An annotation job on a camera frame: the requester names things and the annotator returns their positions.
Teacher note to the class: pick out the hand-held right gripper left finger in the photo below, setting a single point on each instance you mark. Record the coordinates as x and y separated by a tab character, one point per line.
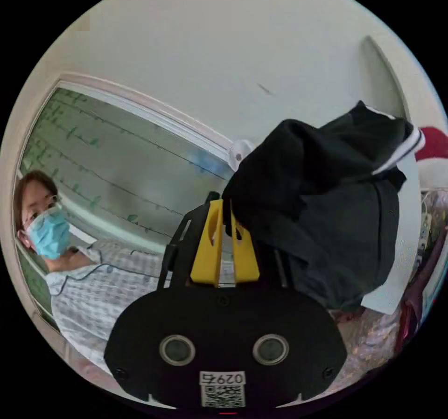
210	251

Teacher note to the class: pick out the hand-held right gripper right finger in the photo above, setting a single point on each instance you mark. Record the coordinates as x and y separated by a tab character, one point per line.
245	261

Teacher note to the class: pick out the black jacket with white stripes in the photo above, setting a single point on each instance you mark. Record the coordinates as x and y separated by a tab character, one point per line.
325	216

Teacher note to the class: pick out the window with green patterned curtain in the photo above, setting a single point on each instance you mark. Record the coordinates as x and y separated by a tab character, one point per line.
115	177

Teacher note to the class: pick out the person's body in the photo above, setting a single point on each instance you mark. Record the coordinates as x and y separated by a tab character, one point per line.
87	279

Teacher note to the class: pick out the bed with printed sheet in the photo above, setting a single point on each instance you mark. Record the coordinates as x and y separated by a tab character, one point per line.
371	342

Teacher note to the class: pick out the pile of clothes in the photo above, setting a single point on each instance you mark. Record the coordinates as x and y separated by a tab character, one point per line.
434	167

